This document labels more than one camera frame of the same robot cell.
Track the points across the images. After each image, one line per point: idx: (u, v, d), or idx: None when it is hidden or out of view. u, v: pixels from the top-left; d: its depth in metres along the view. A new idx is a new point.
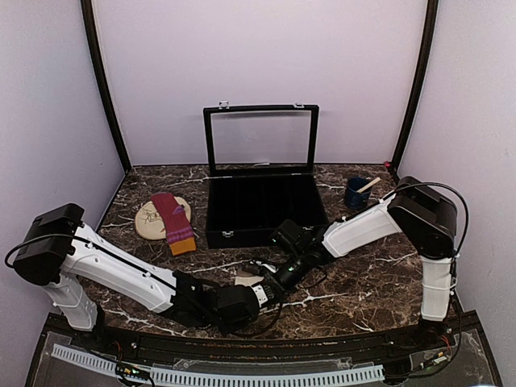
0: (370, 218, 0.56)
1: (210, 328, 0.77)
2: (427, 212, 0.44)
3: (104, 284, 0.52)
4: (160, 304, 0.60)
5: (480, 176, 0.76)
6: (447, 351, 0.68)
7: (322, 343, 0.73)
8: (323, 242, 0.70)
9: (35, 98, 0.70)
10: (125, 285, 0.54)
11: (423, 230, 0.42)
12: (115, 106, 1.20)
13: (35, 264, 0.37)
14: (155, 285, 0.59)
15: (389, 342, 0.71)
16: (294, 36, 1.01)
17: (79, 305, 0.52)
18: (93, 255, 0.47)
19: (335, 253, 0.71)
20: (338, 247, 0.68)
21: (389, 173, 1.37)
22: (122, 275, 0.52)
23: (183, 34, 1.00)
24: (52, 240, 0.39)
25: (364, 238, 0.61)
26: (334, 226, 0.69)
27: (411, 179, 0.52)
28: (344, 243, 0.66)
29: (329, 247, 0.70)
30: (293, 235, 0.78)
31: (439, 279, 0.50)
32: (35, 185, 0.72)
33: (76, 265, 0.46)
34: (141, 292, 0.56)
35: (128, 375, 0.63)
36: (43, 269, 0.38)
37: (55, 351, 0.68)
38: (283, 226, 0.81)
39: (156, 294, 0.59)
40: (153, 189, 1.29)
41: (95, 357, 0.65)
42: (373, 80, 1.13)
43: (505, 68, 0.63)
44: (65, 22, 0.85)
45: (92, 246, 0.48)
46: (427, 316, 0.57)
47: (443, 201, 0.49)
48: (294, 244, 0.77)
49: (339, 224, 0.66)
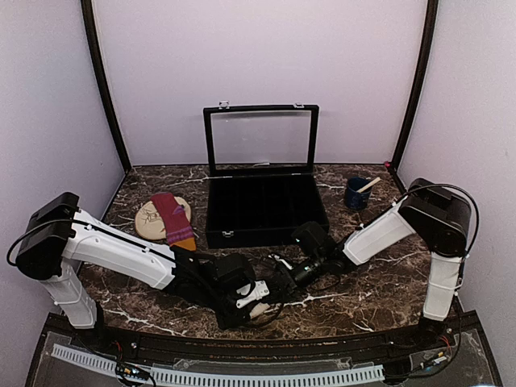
0: (384, 222, 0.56)
1: (210, 330, 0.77)
2: (436, 210, 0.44)
3: (106, 264, 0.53)
4: (161, 277, 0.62)
5: (479, 177, 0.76)
6: (447, 351, 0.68)
7: (322, 343, 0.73)
8: (343, 250, 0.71)
9: (35, 98, 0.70)
10: (126, 264, 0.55)
11: (433, 227, 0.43)
12: (116, 106, 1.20)
13: (39, 253, 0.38)
14: (156, 260, 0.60)
15: (389, 342, 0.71)
16: (294, 36, 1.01)
17: (80, 301, 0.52)
18: (94, 237, 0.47)
19: (356, 261, 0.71)
20: (358, 255, 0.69)
21: (389, 173, 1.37)
22: (122, 254, 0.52)
23: (183, 35, 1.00)
24: (52, 226, 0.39)
25: (380, 243, 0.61)
26: (353, 234, 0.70)
27: (422, 180, 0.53)
28: (364, 251, 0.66)
29: (349, 255, 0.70)
30: (318, 239, 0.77)
31: (449, 278, 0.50)
32: (35, 185, 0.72)
33: (79, 247, 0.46)
34: (143, 268, 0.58)
35: (128, 375, 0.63)
36: (51, 255, 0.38)
37: (55, 351, 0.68)
38: (309, 226, 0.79)
39: (157, 268, 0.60)
40: (153, 189, 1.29)
41: (95, 357, 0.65)
42: (373, 80, 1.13)
43: (505, 68, 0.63)
44: (65, 22, 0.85)
45: (91, 228, 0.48)
46: (430, 314, 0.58)
47: (454, 200, 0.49)
48: (319, 248, 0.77)
49: (357, 232, 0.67)
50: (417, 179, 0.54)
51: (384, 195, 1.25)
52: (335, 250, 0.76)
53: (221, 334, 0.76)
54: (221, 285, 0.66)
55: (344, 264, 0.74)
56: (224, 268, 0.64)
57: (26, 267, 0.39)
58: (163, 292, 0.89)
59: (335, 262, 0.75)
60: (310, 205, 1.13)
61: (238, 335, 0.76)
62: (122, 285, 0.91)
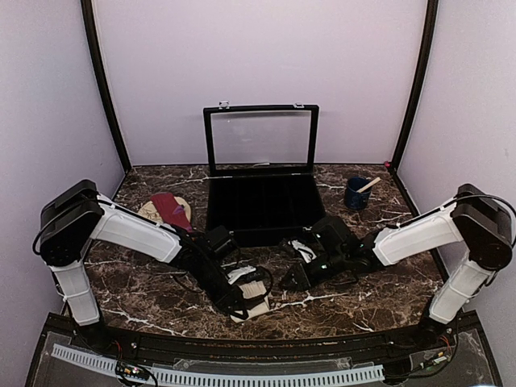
0: (430, 226, 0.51)
1: (210, 330, 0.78)
2: (488, 220, 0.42)
3: (124, 242, 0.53)
4: (172, 249, 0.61)
5: (480, 177, 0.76)
6: (447, 351, 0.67)
7: (322, 343, 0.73)
8: (374, 249, 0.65)
9: (35, 99, 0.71)
10: (143, 240, 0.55)
11: (483, 239, 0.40)
12: (115, 106, 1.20)
13: (68, 236, 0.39)
14: (166, 232, 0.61)
15: (389, 342, 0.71)
16: (294, 35, 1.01)
17: (88, 291, 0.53)
18: (118, 214, 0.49)
19: (385, 263, 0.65)
20: (388, 257, 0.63)
21: (389, 173, 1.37)
22: (140, 230, 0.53)
23: (182, 35, 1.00)
24: (86, 204, 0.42)
25: (419, 247, 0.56)
26: (385, 234, 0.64)
27: (469, 186, 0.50)
28: (398, 252, 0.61)
29: (379, 256, 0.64)
30: (341, 235, 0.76)
31: (472, 287, 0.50)
32: (35, 185, 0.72)
33: (106, 226, 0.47)
34: (157, 241, 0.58)
35: (127, 375, 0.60)
36: (87, 226, 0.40)
37: (56, 351, 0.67)
38: (331, 222, 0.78)
39: (168, 239, 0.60)
40: (153, 189, 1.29)
41: (95, 357, 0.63)
42: (374, 80, 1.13)
43: (505, 68, 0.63)
44: (65, 21, 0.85)
45: (114, 207, 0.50)
46: (433, 314, 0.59)
47: (501, 211, 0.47)
48: (342, 245, 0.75)
49: (394, 230, 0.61)
50: (463, 185, 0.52)
51: (384, 195, 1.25)
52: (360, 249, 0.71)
53: (221, 334, 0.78)
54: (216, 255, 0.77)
55: (370, 263, 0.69)
56: (214, 237, 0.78)
57: (52, 251, 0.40)
58: (163, 292, 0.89)
59: (361, 260, 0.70)
60: (310, 205, 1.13)
61: (238, 335, 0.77)
62: (122, 285, 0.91)
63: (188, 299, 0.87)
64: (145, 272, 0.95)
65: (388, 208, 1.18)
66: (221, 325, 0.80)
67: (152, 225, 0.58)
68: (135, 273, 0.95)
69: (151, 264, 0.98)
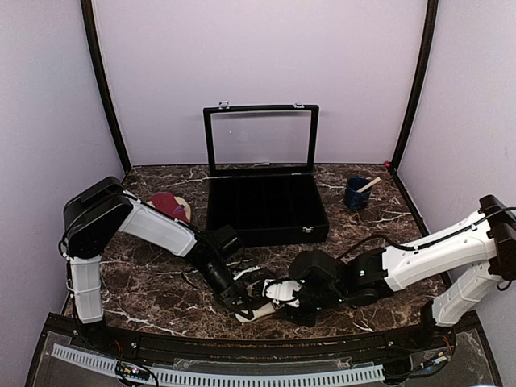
0: (456, 251, 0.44)
1: (210, 330, 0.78)
2: None
3: (143, 234, 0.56)
4: (188, 242, 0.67)
5: (480, 177, 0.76)
6: (447, 351, 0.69)
7: (322, 343, 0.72)
8: (387, 277, 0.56)
9: (34, 100, 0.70)
10: (161, 232, 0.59)
11: None
12: (115, 106, 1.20)
13: (99, 227, 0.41)
14: (183, 228, 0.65)
15: (389, 342, 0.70)
16: (294, 36, 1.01)
17: (97, 288, 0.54)
18: (143, 208, 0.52)
19: (395, 289, 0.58)
20: (401, 283, 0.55)
21: (389, 173, 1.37)
22: (160, 222, 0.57)
23: (182, 35, 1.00)
24: (116, 198, 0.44)
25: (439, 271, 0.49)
26: (397, 260, 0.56)
27: (494, 198, 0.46)
28: (413, 279, 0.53)
29: (391, 284, 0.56)
30: (331, 272, 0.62)
31: (480, 293, 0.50)
32: (35, 185, 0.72)
33: (133, 218, 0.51)
34: (174, 235, 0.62)
35: (128, 375, 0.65)
36: (118, 218, 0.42)
37: (55, 351, 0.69)
38: (315, 261, 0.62)
39: (185, 233, 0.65)
40: (153, 189, 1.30)
41: (95, 357, 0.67)
42: (374, 79, 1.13)
43: (505, 68, 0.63)
44: (65, 22, 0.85)
45: (139, 202, 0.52)
46: (442, 322, 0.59)
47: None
48: (334, 282, 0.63)
49: (409, 255, 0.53)
50: (487, 197, 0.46)
51: (384, 195, 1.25)
52: (359, 280, 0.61)
53: (220, 334, 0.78)
54: (226, 251, 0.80)
55: (376, 293, 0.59)
56: (224, 235, 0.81)
57: (81, 243, 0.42)
58: (163, 292, 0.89)
59: (366, 292, 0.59)
60: (310, 205, 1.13)
61: (238, 335, 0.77)
62: (122, 285, 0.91)
63: (188, 299, 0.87)
64: (145, 272, 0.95)
65: (388, 209, 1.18)
66: (221, 325, 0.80)
67: (172, 219, 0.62)
68: (135, 273, 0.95)
69: (151, 264, 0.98)
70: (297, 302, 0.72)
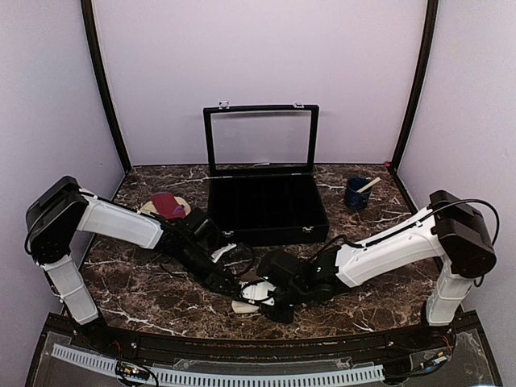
0: (400, 247, 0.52)
1: (210, 330, 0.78)
2: (470, 231, 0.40)
3: (109, 230, 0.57)
4: (154, 233, 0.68)
5: (480, 176, 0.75)
6: (447, 351, 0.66)
7: (322, 343, 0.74)
8: (339, 274, 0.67)
9: (33, 99, 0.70)
10: (126, 226, 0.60)
11: (471, 251, 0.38)
12: (115, 106, 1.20)
13: (60, 226, 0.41)
14: (146, 219, 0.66)
15: (389, 342, 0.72)
16: (294, 35, 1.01)
17: (82, 287, 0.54)
18: (100, 204, 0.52)
19: (351, 283, 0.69)
20: (354, 279, 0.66)
21: (389, 173, 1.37)
22: (122, 217, 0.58)
23: (182, 34, 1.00)
24: (70, 197, 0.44)
25: (384, 267, 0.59)
26: (349, 255, 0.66)
27: (444, 193, 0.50)
28: (361, 274, 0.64)
29: (345, 279, 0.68)
30: (289, 268, 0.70)
31: (456, 292, 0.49)
32: (34, 185, 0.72)
33: (89, 216, 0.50)
34: (139, 226, 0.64)
35: (128, 375, 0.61)
36: (75, 215, 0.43)
37: (55, 351, 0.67)
38: (274, 260, 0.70)
39: (149, 223, 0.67)
40: (153, 189, 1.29)
41: (95, 357, 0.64)
42: (375, 78, 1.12)
43: (506, 66, 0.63)
44: (64, 21, 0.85)
45: (97, 198, 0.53)
46: (434, 322, 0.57)
47: (476, 214, 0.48)
48: (294, 279, 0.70)
49: (357, 254, 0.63)
50: (437, 192, 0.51)
51: (384, 195, 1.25)
52: (317, 276, 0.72)
53: (221, 334, 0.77)
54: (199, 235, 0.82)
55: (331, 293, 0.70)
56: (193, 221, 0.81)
57: (42, 247, 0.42)
58: (163, 292, 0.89)
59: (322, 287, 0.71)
60: (310, 206, 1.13)
61: (238, 335, 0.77)
62: (122, 285, 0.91)
63: (188, 299, 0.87)
64: (145, 272, 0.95)
65: (388, 209, 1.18)
66: (221, 325, 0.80)
67: (133, 212, 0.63)
68: (135, 273, 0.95)
69: (151, 264, 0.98)
70: (272, 301, 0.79)
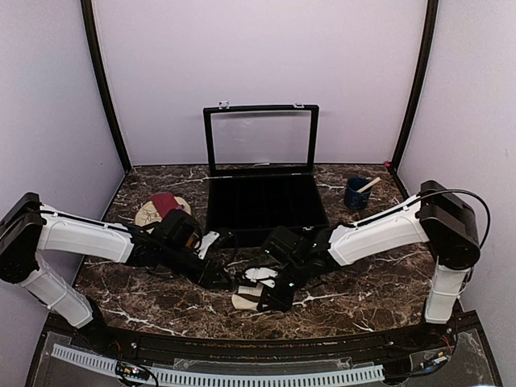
0: (390, 227, 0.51)
1: (209, 330, 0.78)
2: (453, 220, 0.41)
3: (72, 247, 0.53)
4: (123, 247, 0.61)
5: (480, 177, 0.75)
6: (447, 351, 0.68)
7: (322, 343, 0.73)
8: (330, 249, 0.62)
9: (33, 100, 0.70)
10: (89, 243, 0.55)
11: (450, 239, 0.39)
12: (115, 106, 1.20)
13: (18, 248, 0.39)
14: (114, 233, 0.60)
15: (389, 342, 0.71)
16: (295, 35, 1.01)
17: (67, 293, 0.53)
18: (60, 222, 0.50)
19: (342, 263, 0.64)
20: (344, 257, 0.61)
21: (389, 173, 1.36)
22: (83, 232, 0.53)
23: (182, 35, 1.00)
24: (27, 217, 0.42)
25: (376, 246, 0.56)
26: (344, 232, 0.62)
27: (434, 182, 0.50)
28: (353, 252, 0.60)
29: (335, 257, 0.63)
30: (289, 245, 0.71)
31: (450, 288, 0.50)
32: (35, 185, 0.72)
33: (50, 235, 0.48)
34: (103, 242, 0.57)
35: (128, 375, 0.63)
36: (32, 237, 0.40)
37: (55, 351, 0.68)
38: (275, 235, 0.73)
39: (118, 237, 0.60)
40: (153, 189, 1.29)
41: (95, 357, 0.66)
42: (374, 79, 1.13)
43: (505, 67, 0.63)
44: (64, 22, 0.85)
45: (58, 216, 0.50)
46: (431, 320, 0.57)
47: (467, 208, 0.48)
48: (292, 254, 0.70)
49: (351, 231, 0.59)
50: (428, 181, 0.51)
51: (384, 195, 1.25)
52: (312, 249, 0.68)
53: (220, 334, 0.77)
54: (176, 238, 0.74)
55: None
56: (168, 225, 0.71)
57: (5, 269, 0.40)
58: (163, 292, 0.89)
59: None
60: (310, 205, 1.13)
61: (238, 335, 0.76)
62: (122, 285, 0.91)
63: (188, 299, 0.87)
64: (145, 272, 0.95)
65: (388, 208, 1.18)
66: (221, 325, 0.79)
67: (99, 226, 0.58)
68: (135, 273, 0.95)
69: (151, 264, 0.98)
70: (272, 281, 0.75)
